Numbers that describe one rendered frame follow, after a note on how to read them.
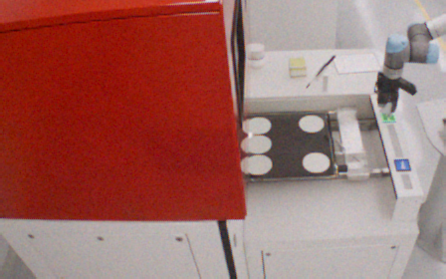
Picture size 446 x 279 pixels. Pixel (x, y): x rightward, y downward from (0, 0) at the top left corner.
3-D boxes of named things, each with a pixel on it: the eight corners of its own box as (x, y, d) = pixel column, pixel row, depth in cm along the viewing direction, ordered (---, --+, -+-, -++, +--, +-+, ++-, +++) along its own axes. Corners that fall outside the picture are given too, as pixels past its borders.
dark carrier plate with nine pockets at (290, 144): (241, 178, 165) (240, 177, 165) (243, 117, 191) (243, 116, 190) (334, 175, 165) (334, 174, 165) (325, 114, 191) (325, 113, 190)
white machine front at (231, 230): (234, 294, 139) (218, 222, 112) (240, 123, 199) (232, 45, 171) (243, 294, 139) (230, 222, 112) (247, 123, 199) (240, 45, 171)
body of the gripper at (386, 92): (373, 93, 174) (376, 68, 166) (394, 92, 174) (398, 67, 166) (376, 106, 168) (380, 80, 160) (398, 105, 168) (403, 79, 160)
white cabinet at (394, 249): (257, 331, 210) (243, 244, 154) (257, 183, 280) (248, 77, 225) (385, 324, 210) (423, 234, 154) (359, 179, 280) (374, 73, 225)
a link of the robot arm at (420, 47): (435, 35, 158) (406, 32, 159) (441, 50, 149) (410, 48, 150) (432, 53, 163) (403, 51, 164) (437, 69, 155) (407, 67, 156)
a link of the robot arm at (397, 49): (411, 45, 149) (387, 43, 150) (407, 71, 157) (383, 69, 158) (408, 33, 155) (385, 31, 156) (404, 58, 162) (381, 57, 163)
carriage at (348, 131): (347, 180, 169) (347, 175, 167) (335, 117, 196) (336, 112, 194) (368, 179, 169) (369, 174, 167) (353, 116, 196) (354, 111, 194)
